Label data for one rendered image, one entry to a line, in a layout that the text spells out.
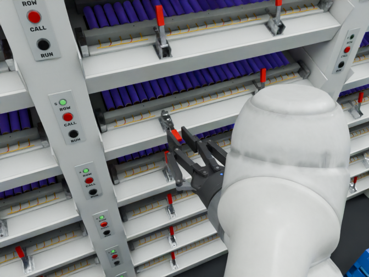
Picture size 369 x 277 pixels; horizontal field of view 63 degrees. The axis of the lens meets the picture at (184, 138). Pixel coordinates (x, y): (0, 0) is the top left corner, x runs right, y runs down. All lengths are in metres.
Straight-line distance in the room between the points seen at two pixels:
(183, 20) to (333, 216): 0.50
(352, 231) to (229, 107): 1.16
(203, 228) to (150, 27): 0.80
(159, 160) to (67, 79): 0.39
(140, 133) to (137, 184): 0.19
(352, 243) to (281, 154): 1.51
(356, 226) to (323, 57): 1.11
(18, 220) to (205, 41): 0.62
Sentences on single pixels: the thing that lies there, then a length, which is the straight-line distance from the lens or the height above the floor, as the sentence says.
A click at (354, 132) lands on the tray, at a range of 1.42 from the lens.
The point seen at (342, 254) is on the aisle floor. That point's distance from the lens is 1.69.
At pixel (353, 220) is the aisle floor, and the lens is 1.83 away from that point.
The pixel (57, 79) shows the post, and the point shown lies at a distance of 0.57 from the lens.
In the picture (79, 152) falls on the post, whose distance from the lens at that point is 0.67.
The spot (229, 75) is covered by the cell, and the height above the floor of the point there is 0.94.
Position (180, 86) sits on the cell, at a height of 0.94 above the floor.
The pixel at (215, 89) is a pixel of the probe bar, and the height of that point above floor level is 0.93.
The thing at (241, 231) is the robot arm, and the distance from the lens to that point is 0.24.
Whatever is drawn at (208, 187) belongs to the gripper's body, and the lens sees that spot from 0.49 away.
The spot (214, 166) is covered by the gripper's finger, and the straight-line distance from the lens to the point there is 0.54.
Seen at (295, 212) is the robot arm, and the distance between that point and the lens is 0.25.
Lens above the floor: 1.36
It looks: 43 degrees down
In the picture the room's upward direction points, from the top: straight up
